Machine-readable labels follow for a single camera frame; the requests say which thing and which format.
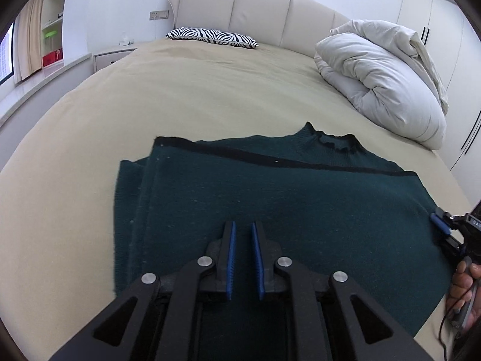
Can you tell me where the white folded duvet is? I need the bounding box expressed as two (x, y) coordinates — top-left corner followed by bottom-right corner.
(314, 20), (449, 150)

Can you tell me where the black framed window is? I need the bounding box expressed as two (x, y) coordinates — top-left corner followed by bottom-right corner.
(0, 24), (14, 84)

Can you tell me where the beige bed with sheet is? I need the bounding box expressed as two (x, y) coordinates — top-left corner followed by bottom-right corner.
(1, 39), (472, 360)

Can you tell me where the green item on shelf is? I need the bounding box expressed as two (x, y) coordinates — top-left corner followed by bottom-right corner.
(44, 30), (58, 38)

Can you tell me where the dark green knit sweater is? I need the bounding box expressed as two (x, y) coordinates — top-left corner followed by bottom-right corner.
(114, 125), (451, 360)

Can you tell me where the white wall shelf unit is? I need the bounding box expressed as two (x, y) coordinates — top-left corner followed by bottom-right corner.
(41, 0), (65, 62)

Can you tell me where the white wardrobe with black handles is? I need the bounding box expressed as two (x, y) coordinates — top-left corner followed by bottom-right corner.
(398, 0), (480, 205)

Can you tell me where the black cable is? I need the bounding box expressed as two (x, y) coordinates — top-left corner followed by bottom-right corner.
(437, 304), (458, 361)

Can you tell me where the wall switch panel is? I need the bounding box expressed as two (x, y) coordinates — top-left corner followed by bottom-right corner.
(149, 10), (170, 20)

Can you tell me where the red storage box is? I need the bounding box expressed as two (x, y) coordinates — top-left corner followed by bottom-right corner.
(42, 48), (64, 68)

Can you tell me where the white bedside table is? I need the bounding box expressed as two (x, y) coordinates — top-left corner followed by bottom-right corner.
(93, 44), (138, 73)

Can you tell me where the white tissue box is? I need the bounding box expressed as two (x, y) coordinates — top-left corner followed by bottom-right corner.
(119, 38), (134, 46)

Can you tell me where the zebra print pillow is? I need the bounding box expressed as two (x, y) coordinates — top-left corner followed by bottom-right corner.
(166, 27), (259, 49)

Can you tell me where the cream padded headboard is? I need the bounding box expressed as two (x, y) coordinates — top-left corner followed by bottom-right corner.
(168, 0), (349, 57)

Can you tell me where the beige curtain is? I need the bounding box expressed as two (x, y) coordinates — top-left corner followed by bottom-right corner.
(13, 0), (44, 84)

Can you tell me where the right hand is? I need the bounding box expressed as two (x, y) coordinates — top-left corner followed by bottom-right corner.
(445, 262), (481, 333)

